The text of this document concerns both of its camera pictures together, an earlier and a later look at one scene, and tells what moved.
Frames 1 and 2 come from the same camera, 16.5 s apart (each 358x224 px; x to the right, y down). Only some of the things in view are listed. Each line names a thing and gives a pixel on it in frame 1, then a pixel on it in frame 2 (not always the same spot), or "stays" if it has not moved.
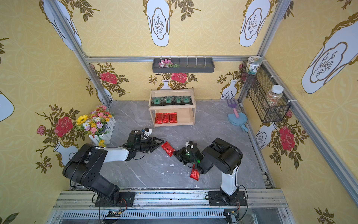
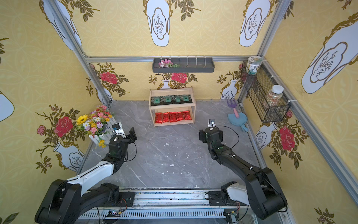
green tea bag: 187,100 stays
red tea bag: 195,173 -> 187,115
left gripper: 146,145 -> 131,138
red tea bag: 173,117 stays
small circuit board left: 113,213 stays
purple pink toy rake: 233,104 stays
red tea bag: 158,118 stays
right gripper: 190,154 -> 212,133
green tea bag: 156,101 stays
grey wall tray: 183,65 stays
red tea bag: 168,148 -> 179,116
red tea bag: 166,117 stays
